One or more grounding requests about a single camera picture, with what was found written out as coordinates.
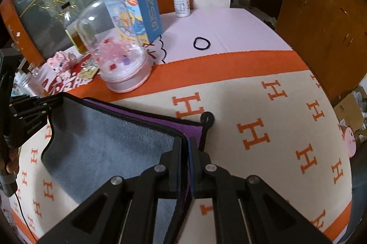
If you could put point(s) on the grey and purple towel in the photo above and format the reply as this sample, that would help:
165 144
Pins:
114 132

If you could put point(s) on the wooden cabinet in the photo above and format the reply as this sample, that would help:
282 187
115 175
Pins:
321 32

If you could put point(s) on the red and white printed cloth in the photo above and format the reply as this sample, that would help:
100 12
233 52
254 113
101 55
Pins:
61 83

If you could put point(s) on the person's left hand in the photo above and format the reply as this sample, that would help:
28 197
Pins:
12 163

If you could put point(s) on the pale pink tablecloth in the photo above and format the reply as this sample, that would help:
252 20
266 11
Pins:
229 32

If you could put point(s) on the cardboard box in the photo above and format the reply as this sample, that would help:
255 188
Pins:
348 109

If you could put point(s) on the blue cartoon printed box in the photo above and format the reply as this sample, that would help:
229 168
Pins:
149 12

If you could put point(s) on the pink round toy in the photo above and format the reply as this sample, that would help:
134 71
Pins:
350 143

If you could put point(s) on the amber liquid glass bottle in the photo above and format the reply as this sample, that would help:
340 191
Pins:
75 39

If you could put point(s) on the orange framed glass panel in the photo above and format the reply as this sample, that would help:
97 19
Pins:
28 29

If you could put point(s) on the white pill bottle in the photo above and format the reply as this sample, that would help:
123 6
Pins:
181 5

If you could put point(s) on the glass dome with pink flowers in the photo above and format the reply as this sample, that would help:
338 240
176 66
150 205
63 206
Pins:
120 60

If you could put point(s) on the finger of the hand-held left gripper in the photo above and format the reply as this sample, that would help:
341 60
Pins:
47 100
31 115

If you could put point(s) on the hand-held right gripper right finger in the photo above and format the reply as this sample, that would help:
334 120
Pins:
191 172

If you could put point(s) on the cream blanket with orange letters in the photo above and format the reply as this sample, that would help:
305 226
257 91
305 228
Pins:
258 106

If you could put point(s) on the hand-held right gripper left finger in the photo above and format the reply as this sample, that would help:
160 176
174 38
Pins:
178 166

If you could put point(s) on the pink toy figure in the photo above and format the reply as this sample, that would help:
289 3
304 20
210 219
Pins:
61 62

